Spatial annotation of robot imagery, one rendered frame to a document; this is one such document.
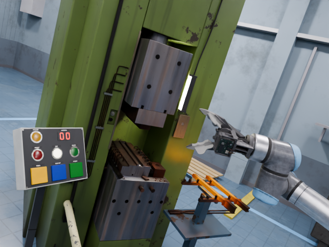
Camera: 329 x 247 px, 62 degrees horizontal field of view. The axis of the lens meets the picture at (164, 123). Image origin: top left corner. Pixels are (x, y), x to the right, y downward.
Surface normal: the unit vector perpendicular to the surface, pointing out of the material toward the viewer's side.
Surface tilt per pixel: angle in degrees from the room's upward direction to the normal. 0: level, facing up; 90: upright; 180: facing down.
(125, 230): 90
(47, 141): 60
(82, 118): 90
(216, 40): 90
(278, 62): 90
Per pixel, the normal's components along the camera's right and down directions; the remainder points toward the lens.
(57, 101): 0.42, 0.32
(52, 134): 0.79, -0.16
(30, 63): -0.55, 0.02
